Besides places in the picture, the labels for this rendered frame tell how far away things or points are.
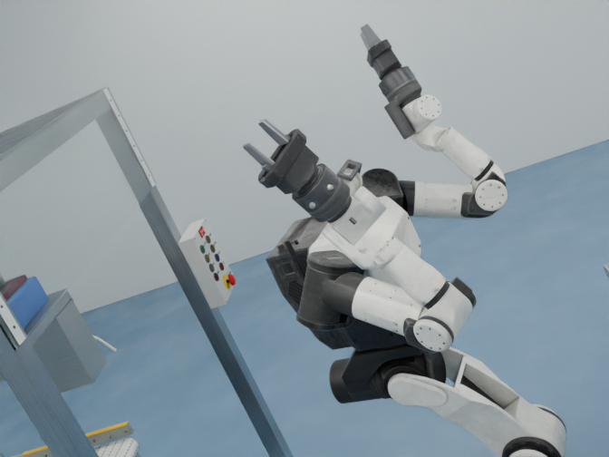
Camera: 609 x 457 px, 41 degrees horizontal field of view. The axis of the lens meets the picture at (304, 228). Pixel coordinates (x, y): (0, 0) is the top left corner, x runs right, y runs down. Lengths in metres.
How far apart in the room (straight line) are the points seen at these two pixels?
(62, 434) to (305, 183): 0.82
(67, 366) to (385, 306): 0.90
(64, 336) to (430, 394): 0.91
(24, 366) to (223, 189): 4.02
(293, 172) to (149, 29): 4.17
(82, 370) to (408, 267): 0.97
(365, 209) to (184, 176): 4.33
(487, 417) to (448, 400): 0.11
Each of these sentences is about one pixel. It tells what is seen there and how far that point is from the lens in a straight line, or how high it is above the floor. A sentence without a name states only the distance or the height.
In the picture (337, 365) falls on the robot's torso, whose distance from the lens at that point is 2.14.
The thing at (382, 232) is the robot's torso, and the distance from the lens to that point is 1.84.
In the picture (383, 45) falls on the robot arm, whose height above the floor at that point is 1.59.
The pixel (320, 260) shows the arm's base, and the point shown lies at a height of 1.31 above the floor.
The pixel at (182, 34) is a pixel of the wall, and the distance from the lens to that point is 5.53.
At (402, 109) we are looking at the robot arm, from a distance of 2.06.
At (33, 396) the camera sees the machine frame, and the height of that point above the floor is 1.26.
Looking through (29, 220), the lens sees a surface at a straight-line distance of 2.04.
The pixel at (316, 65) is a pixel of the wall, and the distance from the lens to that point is 5.38.
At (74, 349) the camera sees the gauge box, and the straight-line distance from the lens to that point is 2.15.
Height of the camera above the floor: 1.91
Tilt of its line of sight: 19 degrees down
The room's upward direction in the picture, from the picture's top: 24 degrees counter-clockwise
